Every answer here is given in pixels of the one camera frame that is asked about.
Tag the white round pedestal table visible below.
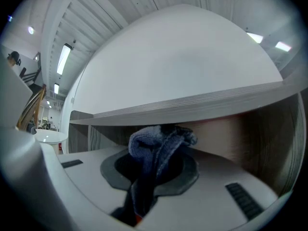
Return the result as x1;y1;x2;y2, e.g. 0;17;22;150
33;128;69;155

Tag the grey wood-grain shelf unit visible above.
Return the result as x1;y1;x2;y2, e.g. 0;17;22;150
68;64;308;198

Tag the dark blue cloth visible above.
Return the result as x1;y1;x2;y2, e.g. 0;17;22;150
110;125;198;226

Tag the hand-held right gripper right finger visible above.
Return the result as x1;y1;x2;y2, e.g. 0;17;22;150
154;153;200;197

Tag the black staircase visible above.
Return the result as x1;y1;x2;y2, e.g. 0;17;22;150
19;66;43;93

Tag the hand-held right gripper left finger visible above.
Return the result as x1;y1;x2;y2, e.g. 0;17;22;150
100;150;142;191

